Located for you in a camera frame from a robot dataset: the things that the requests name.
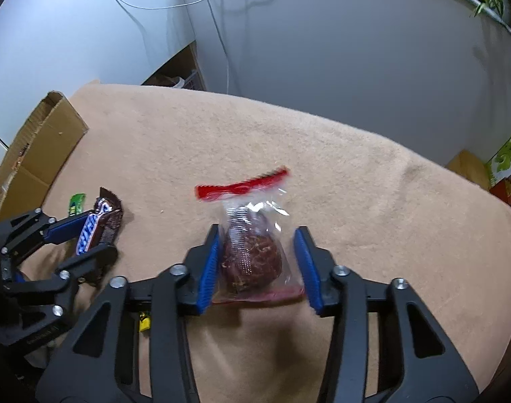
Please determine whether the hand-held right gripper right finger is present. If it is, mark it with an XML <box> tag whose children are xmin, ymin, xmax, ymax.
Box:
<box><xmin>292</xmin><ymin>226</ymin><xmax>480</xmax><ymax>403</ymax></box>

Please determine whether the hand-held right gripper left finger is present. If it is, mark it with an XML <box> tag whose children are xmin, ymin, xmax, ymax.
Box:
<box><xmin>35</xmin><ymin>223</ymin><xmax>221</xmax><ymax>403</ymax></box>

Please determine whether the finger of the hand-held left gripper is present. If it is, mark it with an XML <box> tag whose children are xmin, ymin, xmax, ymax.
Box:
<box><xmin>0</xmin><ymin>209</ymin><xmax>94</xmax><ymax>267</ymax></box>
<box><xmin>0</xmin><ymin>243</ymin><xmax>118</xmax><ymax>317</ymax></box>

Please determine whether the brown chocolate bar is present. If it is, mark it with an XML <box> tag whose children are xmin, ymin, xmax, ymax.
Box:
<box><xmin>75</xmin><ymin>187</ymin><xmax>125</xmax><ymax>257</ymax></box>

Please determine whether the clear bag with brown pastry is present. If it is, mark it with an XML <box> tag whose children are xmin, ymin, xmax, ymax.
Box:
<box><xmin>195</xmin><ymin>166</ymin><xmax>306</xmax><ymax>303</ymax></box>

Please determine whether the small green snack packet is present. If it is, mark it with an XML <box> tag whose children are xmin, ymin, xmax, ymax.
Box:
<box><xmin>67</xmin><ymin>193</ymin><xmax>87</xmax><ymax>218</ymax></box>

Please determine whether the cardboard box with clutter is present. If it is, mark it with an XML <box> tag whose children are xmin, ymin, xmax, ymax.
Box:
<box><xmin>141</xmin><ymin>41</ymin><xmax>208</xmax><ymax>92</ymax></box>

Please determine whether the plain brown carton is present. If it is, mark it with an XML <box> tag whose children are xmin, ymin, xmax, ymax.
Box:
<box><xmin>446</xmin><ymin>150</ymin><xmax>491</xmax><ymax>189</ymax></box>

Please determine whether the green printed carton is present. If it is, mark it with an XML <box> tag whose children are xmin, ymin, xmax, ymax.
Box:
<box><xmin>484</xmin><ymin>122</ymin><xmax>511</xmax><ymax>189</ymax></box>

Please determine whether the grey hanging cable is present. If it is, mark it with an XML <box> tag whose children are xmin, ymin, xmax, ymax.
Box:
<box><xmin>203</xmin><ymin>0</ymin><xmax>232</xmax><ymax>93</ymax></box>

